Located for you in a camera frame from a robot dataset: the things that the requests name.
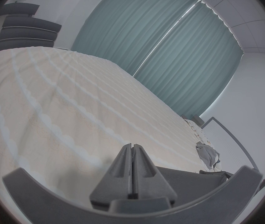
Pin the grey bedside table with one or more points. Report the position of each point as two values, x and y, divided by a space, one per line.
196 120

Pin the bed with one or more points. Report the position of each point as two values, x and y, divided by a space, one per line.
64 97

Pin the pile of clothes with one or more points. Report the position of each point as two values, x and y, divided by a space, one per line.
208 156

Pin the blue-green curtain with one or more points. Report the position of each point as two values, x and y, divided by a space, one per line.
127 24
193 62

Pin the black T-shirt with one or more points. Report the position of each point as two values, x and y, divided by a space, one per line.
188 181

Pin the white printed pillow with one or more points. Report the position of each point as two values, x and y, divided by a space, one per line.
199 132

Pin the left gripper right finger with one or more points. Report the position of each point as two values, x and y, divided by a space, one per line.
146 183

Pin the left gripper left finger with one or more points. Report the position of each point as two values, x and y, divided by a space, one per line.
120 183

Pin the black chest of drawers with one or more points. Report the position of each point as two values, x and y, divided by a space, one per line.
27 29

